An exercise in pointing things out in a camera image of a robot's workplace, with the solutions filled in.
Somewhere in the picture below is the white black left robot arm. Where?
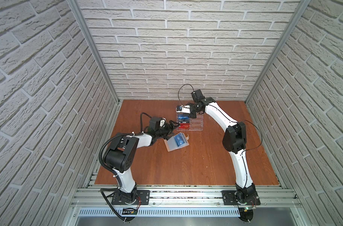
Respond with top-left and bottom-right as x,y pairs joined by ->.
99,117 -> 180,194

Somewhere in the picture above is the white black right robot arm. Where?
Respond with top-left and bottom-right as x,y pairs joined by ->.
185,98 -> 256,202

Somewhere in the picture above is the red VIP card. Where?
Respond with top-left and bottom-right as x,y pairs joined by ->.
177,123 -> 190,131

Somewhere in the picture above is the clear acrylic card organizer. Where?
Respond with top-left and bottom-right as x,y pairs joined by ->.
176,113 -> 204,131

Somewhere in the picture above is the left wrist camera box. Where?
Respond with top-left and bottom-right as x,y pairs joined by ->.
149,117 -> 165,131

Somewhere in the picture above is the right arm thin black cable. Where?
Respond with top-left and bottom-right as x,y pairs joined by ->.
177,83 -> 263,152

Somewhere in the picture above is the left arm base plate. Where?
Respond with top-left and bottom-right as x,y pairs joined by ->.
112,190 -> 150,205

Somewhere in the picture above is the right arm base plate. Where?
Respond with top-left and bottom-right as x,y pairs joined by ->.
221,190 -> 261,206

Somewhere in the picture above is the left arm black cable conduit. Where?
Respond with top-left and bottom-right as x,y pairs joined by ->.
97,112 -> 152,222

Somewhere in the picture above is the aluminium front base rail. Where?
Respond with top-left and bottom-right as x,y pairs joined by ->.
71,186 -> 302,217

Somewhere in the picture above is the aluminium left frame rail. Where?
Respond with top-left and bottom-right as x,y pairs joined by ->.
68,0 -> 120,104

